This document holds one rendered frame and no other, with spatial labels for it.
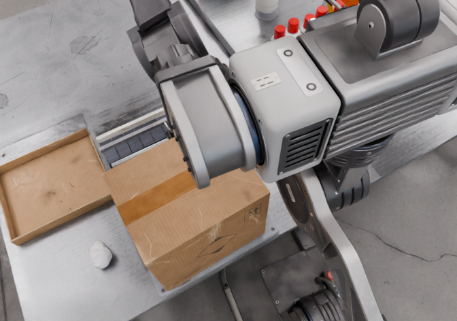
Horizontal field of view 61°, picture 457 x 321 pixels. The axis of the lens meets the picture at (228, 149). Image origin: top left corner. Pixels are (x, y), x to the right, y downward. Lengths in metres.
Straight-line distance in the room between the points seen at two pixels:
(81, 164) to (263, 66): 0.90
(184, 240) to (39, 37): 1.16
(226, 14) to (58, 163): 0.81
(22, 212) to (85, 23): 0.80
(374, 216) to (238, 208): 1.37
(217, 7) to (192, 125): 1.15
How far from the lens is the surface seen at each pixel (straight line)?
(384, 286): 2.04
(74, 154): 1.33
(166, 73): 0.52
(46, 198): 1.29
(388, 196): 2.20
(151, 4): 0.68
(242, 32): 1.49
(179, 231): 0.82
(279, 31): 1.20
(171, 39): 0.61
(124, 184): 0.89
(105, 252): 1.13
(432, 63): 0.55
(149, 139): 1.23
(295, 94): 0.47
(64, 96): 1.49
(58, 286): 1.19
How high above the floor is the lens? 1.89
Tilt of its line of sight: 59 degrees down
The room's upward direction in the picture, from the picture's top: 4 degrees counter-clockwise
